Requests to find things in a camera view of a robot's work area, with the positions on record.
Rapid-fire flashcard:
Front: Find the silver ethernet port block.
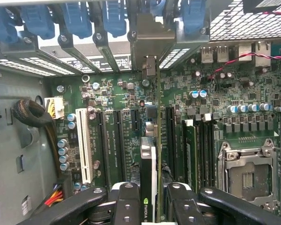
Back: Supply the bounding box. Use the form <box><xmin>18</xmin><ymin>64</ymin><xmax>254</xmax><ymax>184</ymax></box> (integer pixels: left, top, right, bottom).
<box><xmin>254</xmin><ymin>41</ymin><xmax>272</xmax><ymax>68</ymax></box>

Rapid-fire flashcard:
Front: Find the white power connector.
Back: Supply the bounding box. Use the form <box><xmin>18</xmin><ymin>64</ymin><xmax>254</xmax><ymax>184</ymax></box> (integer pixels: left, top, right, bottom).
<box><xmin>44</xmin><ymin>97</ymin><xmax>65</xmax><ymax>120</ymax></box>

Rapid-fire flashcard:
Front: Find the silver USB port block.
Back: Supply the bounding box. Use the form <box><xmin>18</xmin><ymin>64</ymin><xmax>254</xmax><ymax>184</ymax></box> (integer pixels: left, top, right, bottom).
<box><xmin>200</xmin><ymin>46</ymin><xmax>214</xmax><ymax>64</ymax></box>
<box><xmin>216</xmin><ymin>45</ymin><xmax>230</xmax><ymax>63</ymax></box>

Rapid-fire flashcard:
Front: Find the red and yellow wire bundle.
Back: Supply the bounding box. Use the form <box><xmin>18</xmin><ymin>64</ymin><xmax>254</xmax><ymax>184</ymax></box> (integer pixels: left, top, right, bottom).
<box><xmin>44</xmin><ymin>184</ymin><xmax>64</xmax><ymax>207</ymax></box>

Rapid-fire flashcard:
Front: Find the long black expansion slot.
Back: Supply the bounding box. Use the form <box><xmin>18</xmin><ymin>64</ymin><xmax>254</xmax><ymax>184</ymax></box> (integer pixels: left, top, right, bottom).
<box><xmin>112</xmin><ymin>109</ymin><xmax>127</xmax><ymax>182</ymax></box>
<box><xmin>96</xmin><ymin>109</ymin><xmax>112</xmax><ymax>187</ymax></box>
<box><xmin>165</xmin><ymin>106</ymin><xmax>177</xmax><ymax>180</ymax></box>

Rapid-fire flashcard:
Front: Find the metal slot cover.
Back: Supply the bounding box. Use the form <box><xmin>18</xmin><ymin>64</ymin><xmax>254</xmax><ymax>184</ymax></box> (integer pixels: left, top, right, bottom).
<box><xmin>92</xmin><ymin>30</ymin><xmax>121</xmax><ymax>73</ymax></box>
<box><xmin>58</xmin><ymin>34</ymin><xmax>102</xmax><ymax>74</ymax></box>

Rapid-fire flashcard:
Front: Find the metal CPU socket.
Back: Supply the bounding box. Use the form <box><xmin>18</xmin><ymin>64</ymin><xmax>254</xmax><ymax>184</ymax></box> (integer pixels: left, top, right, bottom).
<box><xmin>216</xmin><ymin>138</ymin><xmax>281</xmax><ymax>213</ymax></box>

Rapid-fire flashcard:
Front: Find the white PCI expansion slot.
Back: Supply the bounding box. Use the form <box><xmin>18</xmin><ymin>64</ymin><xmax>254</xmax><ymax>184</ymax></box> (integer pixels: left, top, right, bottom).
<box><xmin>75</xmin><ymin>107</ymin><xmax>95</xmax><ymax>185</ymax></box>

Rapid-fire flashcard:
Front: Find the green motherboard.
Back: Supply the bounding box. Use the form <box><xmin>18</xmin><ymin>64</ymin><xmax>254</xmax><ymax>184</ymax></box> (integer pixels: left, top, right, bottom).
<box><xmin>48</xmin><ymin>44</ymin><xmax>281</xmax><ymax>220</ymax></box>

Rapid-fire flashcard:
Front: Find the short black expansion slot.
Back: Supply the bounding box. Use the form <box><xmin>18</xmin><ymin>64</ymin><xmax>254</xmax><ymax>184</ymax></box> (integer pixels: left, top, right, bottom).
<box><xmin>130</xmin><ymin>108</ymin><xmax>141</xmax><ymax>132</ymax></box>

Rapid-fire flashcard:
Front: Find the black braided cable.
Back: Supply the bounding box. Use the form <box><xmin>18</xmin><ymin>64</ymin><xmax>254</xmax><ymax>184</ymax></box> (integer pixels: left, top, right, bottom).
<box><xmin>12</xmin><ymin>98</ymin><xmax>61</xmax><ymax>179</ymax></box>

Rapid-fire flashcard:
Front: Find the red and black twisted wire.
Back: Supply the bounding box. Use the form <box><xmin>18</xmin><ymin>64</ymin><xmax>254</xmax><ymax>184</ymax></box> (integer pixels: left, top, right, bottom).
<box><xmin>207</xmin><ymin>52</ymin><xmax>281</xmax><ymax>81</ymax></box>

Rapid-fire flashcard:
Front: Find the black RAM slot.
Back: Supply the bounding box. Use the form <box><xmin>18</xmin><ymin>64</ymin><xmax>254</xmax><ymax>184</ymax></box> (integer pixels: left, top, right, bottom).
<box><xmin>198</xmin><ymin>113</ymin><xmax>216</xmax><ymax>188</ymax></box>

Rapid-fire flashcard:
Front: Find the blue slot retention clip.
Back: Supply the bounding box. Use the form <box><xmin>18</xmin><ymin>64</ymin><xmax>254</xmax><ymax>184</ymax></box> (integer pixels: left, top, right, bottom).
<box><xmin>179</xmin><ymin>0</ymin><xmax>207</xmax><ymax>35</ymax></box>
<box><xmin>20</xmin><ymin>4</ymin><xmax>55</xmax><ymax>40</ymax></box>
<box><xmin>60</xmin><ymin>1</ymin><xmax>94</xmax><ymax>40</ymax></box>
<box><xmin>102</xmin><ymin>0</ymin><xmax>127</xmax><ymax>38</ymax></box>

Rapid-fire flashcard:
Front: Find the green RAM stick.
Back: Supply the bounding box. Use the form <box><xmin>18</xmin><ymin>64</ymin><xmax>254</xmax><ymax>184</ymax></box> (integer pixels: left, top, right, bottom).
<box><xmin>182</xmin><ymin>119</ymin><xmax>199</xmax><ymax>192</ymax></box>

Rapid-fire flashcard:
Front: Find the grey metal PC case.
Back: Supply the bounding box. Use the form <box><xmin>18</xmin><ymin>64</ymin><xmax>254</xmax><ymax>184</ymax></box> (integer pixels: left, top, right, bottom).
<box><xmin>0</xmin><ymin>0</ymin><xmax>281</xmax><ymax>225</ymax></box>

